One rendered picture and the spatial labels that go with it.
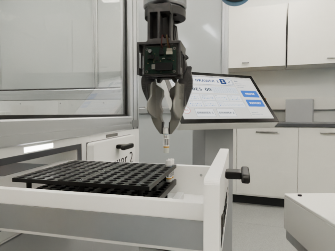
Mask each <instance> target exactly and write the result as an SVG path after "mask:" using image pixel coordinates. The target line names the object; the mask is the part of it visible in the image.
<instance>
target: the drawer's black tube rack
mask: <svg viewBox="0 0 335 251"><path fill-rule="evenodd" d="M164 166H166V165H165V164H153V163H130V162H106V161H84V160H74V161H70V162H67V163H63V164H60V165H56V166H53V167H49V168H46V169H42V170H38V171H35V172H31V173H28V174H24V175H21V176H17V177H14V178H12V182H23V183H26V188H31V189H32V183H38V184H45V185H42V186H40V187H37V188H35V189H45V190H59V191H73V192H87V193H100V194H114V195H128V196H142V197H156V198H168V193H169V192H170V191H171V190H172V189H173V187H174V186H175V185H176V179H174V180H172V181H171V182H166V177H165V178H164V179H163V180H162V181H161V182H159V183H158V184H157V185H156V186H155V187H154V188H152V189H151V190H150V191H143V190H137V185H138V184H141V182H143V181H144V180H146V179H147V178H148V177H150V176H151V175H153V174H154V173H156V172H157V171H158V170H160V169H161V168H163V167H164Z"/></svg>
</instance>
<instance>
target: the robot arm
mask: <svg viewBox="0 0 335 251"><path fill-rule="evenodd" d="M222 1H223V2H224V3H225V4H227V5H229V6H240V5H242V4H244V3H246V2H247V1H248V0H222ZM186 6H187V0H143V7H144V10H145V20H146V21H147V22H148V39H147V41H146V42H137V75H139V76H142V78H141V86H142V90H143V93H144V95H145V97H146V100H147V111H148V113H149V114H150V115H151V118H152V121H153V123H154V126H155V127H156V129H157V130H158V132H159V133H160V134H163V128H164V124H165V122H164V120H163V111H164V110H163V108H162V100H163V98H164V93H165V92H164V89H162V88H161V87H160V86H158V85H157V83H159V84H160V83H161V82H162V81H163V80H173V82H174V83H175V86H173V87H172V88H171V89H170V90H169V96H170V98H171V101H172V107H171V110H170V113H171V120H170V122H169V134H172V133H173V132H174V131H175V129H176V128H177V126H178V124H179V122H180V120H181V118H182V115H183V113H184V110H185V107H186V105H187V103H188V100H189V97H190V94H191V92H192V88H193V78H192V73H191V71H192V67H191V66H187V62H186V60H187V59H188V58H189V57H188V56H187V55H186V54H185V52H186V48H185V46H184V45H183V43H182V42H181V40H178V32H177V26H176V25H175V24H179V23H182V22H184V21H185V20H186ZM140 54H141V68H140ZM143 57H144V65H143ZM177 80H178V81H177Z"/></svg>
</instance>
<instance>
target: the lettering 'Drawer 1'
mask: <svg viewBox="0 0 335 251"><path fill-rule="evenodd" d="M227 197H228V187H227V192H226V199H225V206H224V210H223V213H222V215H221V219H222V223H221V247H222V237H223V227H224V224H225V215H226V209H227Z"/></svg>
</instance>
